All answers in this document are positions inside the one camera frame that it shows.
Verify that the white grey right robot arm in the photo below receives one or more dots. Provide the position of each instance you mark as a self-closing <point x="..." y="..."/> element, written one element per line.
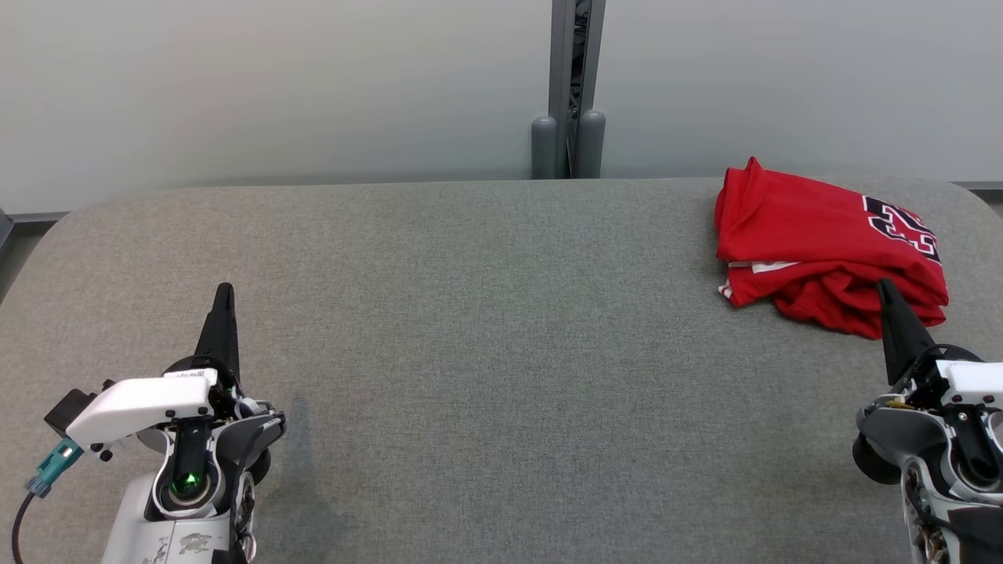
<point x="925" y="439"/>

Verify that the red shorts white trim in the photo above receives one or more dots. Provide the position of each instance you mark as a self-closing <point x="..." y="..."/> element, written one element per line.
<point x="823" y="309"/>

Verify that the teal left camera connector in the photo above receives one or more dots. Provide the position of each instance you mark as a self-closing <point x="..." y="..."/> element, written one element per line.
<point x="55" y="466"/>

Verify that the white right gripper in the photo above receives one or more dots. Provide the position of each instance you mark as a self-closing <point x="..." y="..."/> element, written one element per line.
<point x="972" y="380"/>

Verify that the grey metal partition post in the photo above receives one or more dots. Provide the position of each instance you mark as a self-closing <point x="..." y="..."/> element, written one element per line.
<point x="560" y="63"/>

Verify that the red white lettered jersey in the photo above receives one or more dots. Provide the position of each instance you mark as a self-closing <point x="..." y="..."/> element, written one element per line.
<point x="799" y="219"/>

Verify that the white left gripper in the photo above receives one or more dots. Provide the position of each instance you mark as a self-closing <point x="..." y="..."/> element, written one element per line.
<point x="133" y="407"/>

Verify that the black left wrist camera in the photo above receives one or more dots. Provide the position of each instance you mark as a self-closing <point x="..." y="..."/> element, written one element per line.
<point x="66" y="407"/>

